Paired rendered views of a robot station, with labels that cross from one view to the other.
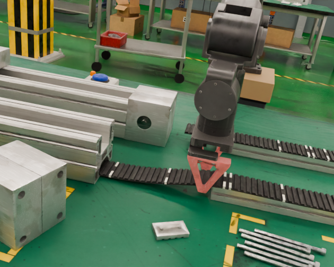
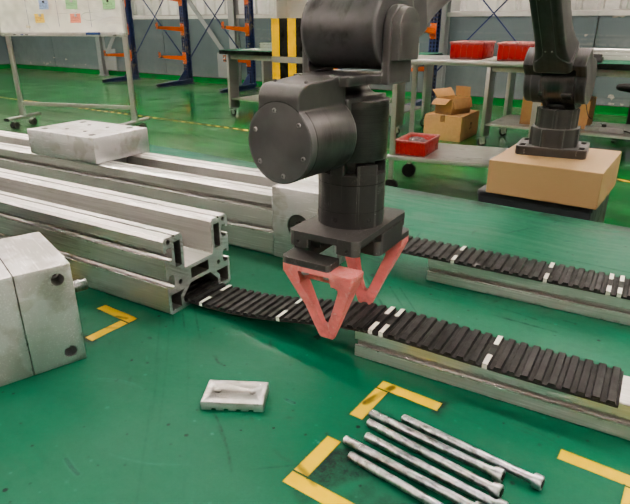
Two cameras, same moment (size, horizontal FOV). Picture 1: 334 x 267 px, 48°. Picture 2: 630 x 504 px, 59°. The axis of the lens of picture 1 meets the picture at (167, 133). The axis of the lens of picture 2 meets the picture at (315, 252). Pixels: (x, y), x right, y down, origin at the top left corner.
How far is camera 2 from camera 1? 0.29 m
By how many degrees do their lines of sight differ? 22
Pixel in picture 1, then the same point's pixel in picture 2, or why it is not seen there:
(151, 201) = (243, 347)
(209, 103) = (272, 150)
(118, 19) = (437, 118)
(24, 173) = not seen: outside the picture
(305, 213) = (537, 399)
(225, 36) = (326, 30)
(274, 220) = (465, 406)
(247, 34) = (360, 18)
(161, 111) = not seen: hidden behind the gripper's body
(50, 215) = (48, 346)
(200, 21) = not seen: hidden behind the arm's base
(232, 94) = (302, 126)
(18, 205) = not seen: outside the picture
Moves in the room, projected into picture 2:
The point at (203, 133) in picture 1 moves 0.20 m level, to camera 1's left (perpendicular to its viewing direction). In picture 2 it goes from (320, 223) to (135, 196)
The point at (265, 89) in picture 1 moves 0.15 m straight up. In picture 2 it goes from (585, 183) to (603, 88)
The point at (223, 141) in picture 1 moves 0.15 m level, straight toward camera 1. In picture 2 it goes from (345, 235) to (218, 308)
